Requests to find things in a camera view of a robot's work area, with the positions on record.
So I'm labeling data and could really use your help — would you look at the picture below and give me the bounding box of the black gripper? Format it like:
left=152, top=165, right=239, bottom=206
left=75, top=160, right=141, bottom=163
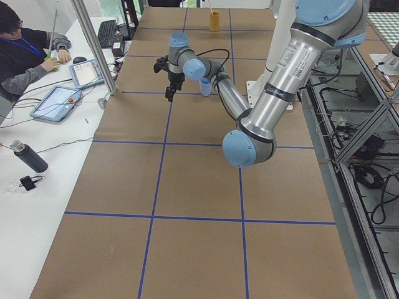
left=165, top=71, right=185, bottom=102

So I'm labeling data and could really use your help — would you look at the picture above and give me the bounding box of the light blue plastic cup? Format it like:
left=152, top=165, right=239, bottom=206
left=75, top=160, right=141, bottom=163
left=199, top=78, right=212, bottom=97

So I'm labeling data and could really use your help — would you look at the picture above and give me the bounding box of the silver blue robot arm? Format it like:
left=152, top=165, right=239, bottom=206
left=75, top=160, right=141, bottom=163
left=162, top=1, right=370, bottom=168

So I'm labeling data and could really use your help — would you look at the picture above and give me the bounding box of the yellow brown cup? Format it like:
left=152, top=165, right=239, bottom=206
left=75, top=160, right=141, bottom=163
left=209, top=11, right=220, bottom=32

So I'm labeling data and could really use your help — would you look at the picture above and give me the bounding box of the small black box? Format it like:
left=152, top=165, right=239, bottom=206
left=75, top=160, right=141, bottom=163
left=112, top=41, right=125, bottom=57

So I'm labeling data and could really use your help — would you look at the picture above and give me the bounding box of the black keyboard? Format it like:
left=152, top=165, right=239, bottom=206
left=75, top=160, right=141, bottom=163
left=97, top=19, right=117, bottom=49

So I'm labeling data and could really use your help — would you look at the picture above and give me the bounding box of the blue teach pendant far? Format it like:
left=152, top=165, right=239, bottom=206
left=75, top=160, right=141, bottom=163
left=69, top=59, right=104, bottom=90

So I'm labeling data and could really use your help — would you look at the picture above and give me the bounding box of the blue teach pendant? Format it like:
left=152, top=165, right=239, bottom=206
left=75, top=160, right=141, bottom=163
left=69, top=59, right=104, bottom=90
left=30, top=86, right=82, bottom=123

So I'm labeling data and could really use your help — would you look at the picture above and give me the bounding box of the black computer mouse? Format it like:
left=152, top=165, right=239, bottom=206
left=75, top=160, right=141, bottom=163
left=72, top=56, right=87, bottom=64

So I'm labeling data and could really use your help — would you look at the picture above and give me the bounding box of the blue teach pendant near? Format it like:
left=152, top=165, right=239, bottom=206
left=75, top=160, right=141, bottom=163
left=30, top=86, right=82, bottom=123

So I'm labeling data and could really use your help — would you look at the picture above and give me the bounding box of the seated person in grey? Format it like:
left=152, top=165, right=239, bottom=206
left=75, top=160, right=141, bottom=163
left=1, top=2, right=71, bottom=103

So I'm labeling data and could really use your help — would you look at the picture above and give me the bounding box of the black water bottle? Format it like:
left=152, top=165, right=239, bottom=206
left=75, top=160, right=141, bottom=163
left=10, top=140, right=49, bottom=173

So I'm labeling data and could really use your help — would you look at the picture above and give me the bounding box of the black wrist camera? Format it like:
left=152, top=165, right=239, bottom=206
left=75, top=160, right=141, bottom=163
left=153, top=55, right=168, bottom=74

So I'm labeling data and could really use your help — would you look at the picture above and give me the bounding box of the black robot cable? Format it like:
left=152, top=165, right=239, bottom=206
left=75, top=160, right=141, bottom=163
left=195, top=48, right=231, bottom=82

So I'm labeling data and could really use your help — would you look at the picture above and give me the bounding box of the aluminium frame post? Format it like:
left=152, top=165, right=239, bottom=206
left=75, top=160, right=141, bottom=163
left=70, top=0, right=117, bottom=95

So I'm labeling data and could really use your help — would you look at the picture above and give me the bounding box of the green handled stick tool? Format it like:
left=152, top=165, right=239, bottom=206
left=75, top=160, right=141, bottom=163
left=45, top=10, right=58, bottom=60

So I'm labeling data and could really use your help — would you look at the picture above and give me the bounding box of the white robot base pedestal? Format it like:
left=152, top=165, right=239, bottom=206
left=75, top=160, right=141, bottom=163
left=246, top=0, right=296, bottom=108

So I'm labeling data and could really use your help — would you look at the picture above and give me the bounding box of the small black device with cable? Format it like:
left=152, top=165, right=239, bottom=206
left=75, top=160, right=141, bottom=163
left=19, top=176, right=44, bottom=191

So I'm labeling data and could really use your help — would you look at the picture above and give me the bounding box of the aluminium frame rack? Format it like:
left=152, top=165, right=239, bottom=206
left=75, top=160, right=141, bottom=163
left=299, top=9, right=399, bottom=299

